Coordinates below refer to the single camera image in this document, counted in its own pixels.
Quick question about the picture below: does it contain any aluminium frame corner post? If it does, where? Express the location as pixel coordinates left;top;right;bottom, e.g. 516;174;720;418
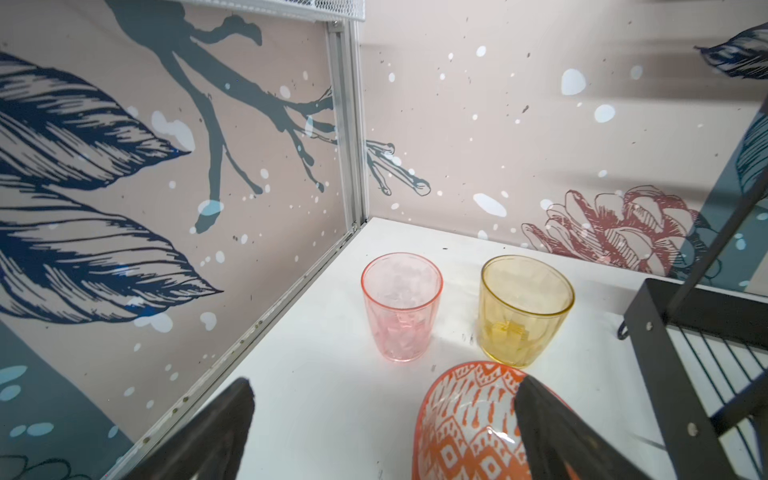
327;20;369;232

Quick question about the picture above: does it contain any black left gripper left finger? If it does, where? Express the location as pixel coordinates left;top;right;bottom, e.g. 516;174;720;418
125;378;255;480

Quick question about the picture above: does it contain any pink plastic cup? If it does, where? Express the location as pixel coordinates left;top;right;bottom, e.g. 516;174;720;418
360;252;444;363

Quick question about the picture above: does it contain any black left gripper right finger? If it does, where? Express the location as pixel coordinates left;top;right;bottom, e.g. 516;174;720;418
515;376;648;479

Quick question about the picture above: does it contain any yellow plastic cup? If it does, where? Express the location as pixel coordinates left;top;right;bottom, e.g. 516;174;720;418
476;255;576;368

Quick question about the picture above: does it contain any blue zigzag patterned bowl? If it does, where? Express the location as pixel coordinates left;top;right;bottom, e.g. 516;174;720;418
411;360;580;480

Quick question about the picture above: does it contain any black wire dish rack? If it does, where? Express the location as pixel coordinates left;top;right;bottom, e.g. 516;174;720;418
619;109;767;479

